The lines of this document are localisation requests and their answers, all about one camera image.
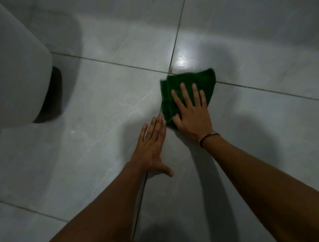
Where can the person's right hand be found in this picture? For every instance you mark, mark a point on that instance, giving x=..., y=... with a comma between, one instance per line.
x=194, y=119

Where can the person's left thumb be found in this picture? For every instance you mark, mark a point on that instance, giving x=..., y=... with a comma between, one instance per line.
x=165, y=170

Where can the green cleaning cloth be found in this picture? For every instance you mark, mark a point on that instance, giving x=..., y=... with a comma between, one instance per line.
x=184, y=87

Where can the person's left little finger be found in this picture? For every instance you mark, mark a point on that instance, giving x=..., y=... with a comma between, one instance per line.
x=142, y=134

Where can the person's left forearm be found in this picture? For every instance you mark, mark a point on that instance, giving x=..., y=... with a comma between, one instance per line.
x=104, y=212

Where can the person's right little finger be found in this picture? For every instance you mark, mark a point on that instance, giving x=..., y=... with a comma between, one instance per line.
x=203, y=98

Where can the person's right forearm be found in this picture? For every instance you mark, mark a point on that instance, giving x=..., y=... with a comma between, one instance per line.
x=269, y=192

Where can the person's left hand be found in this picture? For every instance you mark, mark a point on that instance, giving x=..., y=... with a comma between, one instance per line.
x=149, y=152

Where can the person's right middle finger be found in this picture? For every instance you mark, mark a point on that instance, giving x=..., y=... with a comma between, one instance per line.
x=186, y=94

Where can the dark wrist band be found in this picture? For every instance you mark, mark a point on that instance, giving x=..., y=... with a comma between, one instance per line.
x=207, y=136

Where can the person's left middle finger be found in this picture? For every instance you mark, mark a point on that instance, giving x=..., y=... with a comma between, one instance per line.
x=157, y=129

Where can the person's right thumb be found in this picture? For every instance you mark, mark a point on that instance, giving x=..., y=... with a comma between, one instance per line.
x=177, y=120

